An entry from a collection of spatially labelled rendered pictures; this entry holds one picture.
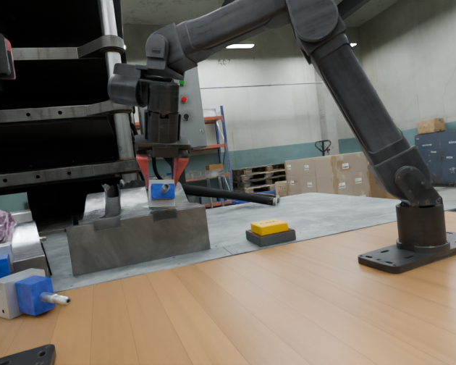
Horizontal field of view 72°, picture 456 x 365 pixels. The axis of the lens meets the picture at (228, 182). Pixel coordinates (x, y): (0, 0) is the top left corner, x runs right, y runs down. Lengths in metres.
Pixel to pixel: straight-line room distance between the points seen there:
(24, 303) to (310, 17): 0.56
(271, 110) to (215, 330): 7.97
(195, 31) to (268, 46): 8.10
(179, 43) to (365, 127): 0.32
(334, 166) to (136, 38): 5.35
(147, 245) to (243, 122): 7.33
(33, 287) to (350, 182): 4.27
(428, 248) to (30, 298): 0.54
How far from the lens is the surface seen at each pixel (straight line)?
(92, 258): 0.65
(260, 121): 8.07
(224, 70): 8.04
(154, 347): 0.36
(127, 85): 0.62
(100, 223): 0.68
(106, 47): 1.46
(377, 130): 0.52
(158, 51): 0.57
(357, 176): 4.62
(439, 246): 0.54
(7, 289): 0.53
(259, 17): 0.56
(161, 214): 0.68
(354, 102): 0.52
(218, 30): 0.57
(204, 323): 0.38
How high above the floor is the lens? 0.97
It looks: 3 degrees down
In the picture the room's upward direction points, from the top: 7 degrees counter-clockwise
